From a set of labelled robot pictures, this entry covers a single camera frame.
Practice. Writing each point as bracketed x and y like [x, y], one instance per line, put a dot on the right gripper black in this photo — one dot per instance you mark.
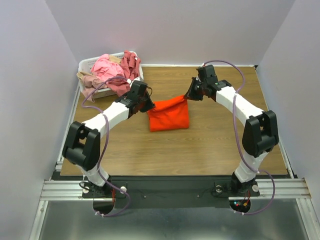
[192, 90]

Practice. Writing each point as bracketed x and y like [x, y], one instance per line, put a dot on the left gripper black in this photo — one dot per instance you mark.
[150, 105]

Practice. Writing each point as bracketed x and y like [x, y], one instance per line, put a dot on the orange t shirt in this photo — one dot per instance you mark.
[172, 114]

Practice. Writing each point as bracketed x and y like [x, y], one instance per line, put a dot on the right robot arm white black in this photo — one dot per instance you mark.
[256, 130]

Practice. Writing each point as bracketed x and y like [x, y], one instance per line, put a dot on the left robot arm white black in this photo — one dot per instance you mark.
[86, 142]

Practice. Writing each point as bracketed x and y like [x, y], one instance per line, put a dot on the dusty rose t shirt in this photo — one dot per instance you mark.
[130, 64]

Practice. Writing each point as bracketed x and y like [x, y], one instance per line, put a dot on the light pink t shirt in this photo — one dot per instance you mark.
[107, 66]

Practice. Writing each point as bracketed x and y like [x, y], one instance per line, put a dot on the beige mauve t shirt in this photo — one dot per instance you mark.
[89, 82]

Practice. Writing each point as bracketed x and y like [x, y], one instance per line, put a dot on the white plastic laundry basket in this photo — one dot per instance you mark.
[102, 90]

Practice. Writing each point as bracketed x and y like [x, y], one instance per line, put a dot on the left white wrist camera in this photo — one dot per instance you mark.
[130, 81]

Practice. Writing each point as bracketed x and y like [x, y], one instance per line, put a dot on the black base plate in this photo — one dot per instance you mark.
[169, 192]

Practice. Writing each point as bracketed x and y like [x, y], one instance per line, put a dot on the aluminium frame rail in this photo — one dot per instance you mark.
[70, 190]

